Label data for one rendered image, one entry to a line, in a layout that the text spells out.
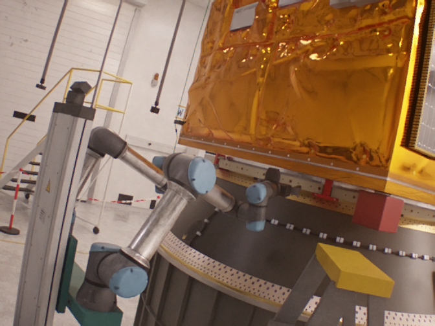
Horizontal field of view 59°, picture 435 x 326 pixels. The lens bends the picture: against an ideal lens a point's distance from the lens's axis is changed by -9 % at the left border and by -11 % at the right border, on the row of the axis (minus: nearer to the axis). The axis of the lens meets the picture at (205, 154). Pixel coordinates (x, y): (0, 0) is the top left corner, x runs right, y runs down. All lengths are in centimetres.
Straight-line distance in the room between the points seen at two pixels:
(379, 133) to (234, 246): 88
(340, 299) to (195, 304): 112
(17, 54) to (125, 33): 250
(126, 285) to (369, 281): 72
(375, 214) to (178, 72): 895
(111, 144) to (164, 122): 830
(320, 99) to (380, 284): 106
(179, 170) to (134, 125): 853
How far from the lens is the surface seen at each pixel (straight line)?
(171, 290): 228
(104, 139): 193
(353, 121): 177
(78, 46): 954
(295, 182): 204
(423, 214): 218
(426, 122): 176
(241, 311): 196
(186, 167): 140
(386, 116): 169
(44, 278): 157
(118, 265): 137
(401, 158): 171
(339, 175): 183
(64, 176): 147
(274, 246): 198
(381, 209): 170
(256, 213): 168
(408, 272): 210
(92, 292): 151
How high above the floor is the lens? 172
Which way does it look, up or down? level
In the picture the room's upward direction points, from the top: 14 degrees clockwise
